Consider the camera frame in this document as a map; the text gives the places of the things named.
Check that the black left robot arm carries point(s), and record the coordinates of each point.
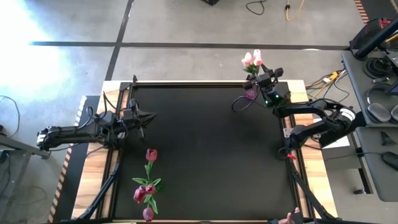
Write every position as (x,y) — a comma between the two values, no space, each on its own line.
(71,135)

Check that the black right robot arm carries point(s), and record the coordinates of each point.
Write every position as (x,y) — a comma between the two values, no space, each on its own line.
(308,109)

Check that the black hazard-striped floor board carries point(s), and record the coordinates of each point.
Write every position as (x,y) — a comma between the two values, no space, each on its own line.
(70,186)

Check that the person's hand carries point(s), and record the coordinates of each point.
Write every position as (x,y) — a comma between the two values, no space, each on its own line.
(287,219)

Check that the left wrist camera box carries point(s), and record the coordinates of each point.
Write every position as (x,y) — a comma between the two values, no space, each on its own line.
(128,115)

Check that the black case red label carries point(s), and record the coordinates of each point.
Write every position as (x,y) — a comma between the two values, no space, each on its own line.
(362,35)

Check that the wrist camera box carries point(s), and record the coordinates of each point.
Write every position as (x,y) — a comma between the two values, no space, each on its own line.
(265,81)
(128,115)

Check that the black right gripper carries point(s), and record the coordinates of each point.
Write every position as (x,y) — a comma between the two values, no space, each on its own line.
(279,72)

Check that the black monitor pole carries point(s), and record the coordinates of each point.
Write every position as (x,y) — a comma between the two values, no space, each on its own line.
(373,43)

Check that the black floor box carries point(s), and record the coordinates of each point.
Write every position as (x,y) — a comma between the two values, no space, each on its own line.
(211,2)

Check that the black over-ear headphones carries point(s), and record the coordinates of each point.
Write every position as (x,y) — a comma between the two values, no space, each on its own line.
(378,112)

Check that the dark red tulip upper left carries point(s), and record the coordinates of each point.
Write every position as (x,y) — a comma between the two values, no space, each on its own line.
(159,186)

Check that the black desk leg bar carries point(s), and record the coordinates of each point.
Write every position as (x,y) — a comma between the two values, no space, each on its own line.
(365,174)

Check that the white paper box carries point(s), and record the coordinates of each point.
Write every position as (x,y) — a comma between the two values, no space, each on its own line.
(340,143)

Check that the black triangular stand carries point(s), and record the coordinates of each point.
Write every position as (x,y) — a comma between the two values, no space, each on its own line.
(387,140)

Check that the black table mat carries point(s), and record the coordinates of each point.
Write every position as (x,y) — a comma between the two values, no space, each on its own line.
(211,155)

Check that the black aluminium table frame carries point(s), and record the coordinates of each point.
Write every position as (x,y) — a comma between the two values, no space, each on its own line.
(202,84)

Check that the small black floor object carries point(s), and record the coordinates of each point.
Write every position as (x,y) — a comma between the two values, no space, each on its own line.
(360,191)

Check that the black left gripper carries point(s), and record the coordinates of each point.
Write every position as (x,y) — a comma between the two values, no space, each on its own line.
(137,119)

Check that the grey desk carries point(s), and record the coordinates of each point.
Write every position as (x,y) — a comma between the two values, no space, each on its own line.
(384,183)

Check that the grey side table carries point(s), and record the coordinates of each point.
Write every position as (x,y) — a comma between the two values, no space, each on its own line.
(25,147)

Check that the purple glass vase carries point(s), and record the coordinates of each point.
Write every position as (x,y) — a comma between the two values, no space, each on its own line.
(251,95)

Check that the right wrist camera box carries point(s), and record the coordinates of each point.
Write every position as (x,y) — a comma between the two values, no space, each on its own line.
(265,81)

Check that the black computer mouse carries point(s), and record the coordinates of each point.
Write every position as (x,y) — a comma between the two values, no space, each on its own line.
(391,160)

